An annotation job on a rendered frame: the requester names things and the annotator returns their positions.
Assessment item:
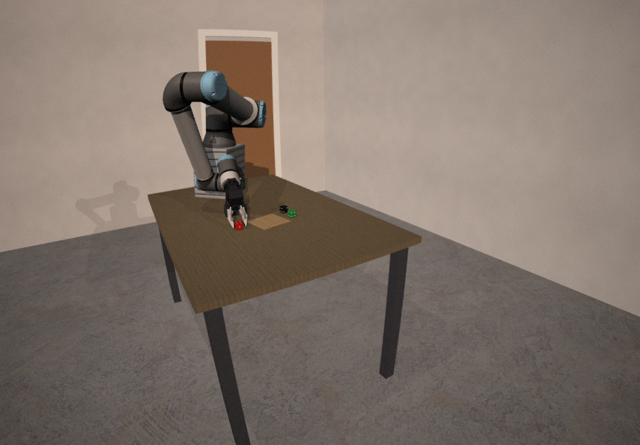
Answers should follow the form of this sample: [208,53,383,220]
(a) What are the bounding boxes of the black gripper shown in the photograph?
[224,178,247,229]

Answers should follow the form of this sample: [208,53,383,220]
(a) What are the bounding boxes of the tan cork mat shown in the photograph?
[247,214,291,230]

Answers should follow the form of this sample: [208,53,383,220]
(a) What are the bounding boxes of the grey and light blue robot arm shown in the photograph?
[163,70,266,192]

